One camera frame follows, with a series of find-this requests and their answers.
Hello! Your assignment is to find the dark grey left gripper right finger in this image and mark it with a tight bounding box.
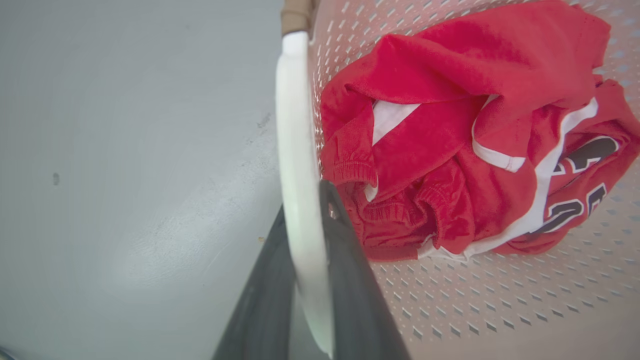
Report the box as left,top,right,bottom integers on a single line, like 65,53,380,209
319,180,412,360

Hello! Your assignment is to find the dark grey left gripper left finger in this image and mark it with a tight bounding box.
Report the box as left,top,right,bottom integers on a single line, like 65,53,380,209
212,206,297,360

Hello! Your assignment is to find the white perforated plastic laundry basket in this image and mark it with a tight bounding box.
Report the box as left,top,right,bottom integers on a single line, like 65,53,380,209
275,0,640,360

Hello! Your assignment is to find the red jersey with white trim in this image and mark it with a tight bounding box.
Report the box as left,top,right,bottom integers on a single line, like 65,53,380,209
319,0,640,263

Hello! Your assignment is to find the beige basket handle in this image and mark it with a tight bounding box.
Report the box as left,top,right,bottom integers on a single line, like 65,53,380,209
280,0,317,37

